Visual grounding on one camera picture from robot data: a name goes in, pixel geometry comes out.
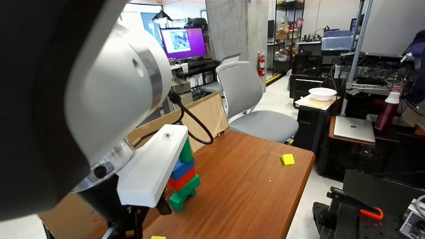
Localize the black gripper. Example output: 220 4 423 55
78 175 172 239

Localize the green arch toy block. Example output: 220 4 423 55
167 174 201 212

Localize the red toy block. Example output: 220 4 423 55
165 168 197 192

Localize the blue toy block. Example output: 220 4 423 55
169 158 196 182

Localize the blue block on top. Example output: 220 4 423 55
177 136 195 164

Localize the black cabinet wood top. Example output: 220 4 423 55
292 93 339 154

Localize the cardboard panel with red print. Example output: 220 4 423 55
38 107 191 239

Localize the light plywood panel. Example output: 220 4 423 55
177 91 229 154

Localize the brown wooden table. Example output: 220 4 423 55
38 129 316 239

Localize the grey office chair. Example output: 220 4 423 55
215 59 300 144

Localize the computer monitor purple screen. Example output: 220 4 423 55
159 26 208 61

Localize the black pendant lamp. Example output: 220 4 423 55
151 8 173 24

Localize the red fire extinguisher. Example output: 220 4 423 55
256 52 266 78

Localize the white bowl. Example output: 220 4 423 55
306 86 338 102

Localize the silver laptop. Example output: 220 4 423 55
333 114 377 144

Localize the black storage shelf rack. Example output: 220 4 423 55
273 0 306 74

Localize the maroon bottle white cap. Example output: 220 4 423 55
374 90 402 133

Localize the dark blue jacket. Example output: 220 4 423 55
399 29 425 105

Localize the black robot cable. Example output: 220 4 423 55
167 90 215 146

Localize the black clamp orange handle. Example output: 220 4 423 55
329 186 385 223

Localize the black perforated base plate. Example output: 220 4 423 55
310 168 425 239

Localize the aluminium upright post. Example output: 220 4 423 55
338 0 370 117

